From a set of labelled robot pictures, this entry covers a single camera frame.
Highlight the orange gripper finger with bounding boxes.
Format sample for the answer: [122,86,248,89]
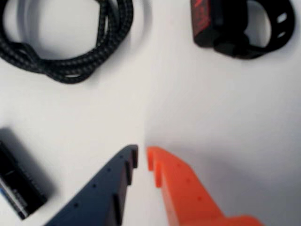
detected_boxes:
[146,145,264,226]

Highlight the black braided cable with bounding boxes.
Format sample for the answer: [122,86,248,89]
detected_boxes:
[0,0,135,85]

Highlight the black light with strap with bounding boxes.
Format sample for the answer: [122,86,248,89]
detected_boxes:
[191,0,296,59]

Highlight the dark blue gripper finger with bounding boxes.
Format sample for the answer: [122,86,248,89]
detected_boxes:
[43,144,139,226]

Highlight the black rectangular device with label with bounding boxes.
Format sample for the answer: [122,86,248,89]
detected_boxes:
[0,128,54,221]

